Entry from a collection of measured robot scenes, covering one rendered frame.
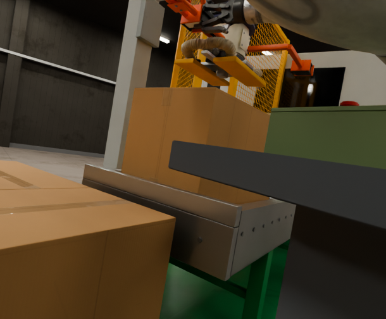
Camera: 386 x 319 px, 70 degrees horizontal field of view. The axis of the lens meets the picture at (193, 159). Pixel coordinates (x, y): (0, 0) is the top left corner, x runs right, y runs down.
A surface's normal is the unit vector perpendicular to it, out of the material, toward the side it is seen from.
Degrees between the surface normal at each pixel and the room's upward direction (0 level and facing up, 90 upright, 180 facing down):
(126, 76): 90
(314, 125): 90
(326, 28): 172
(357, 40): 176
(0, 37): 90
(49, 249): 90
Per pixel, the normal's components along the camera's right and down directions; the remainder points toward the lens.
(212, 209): -0.56, -0.07
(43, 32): 0.61, 0.13
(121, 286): 0.81, 0.16
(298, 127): -0.78, -0.11
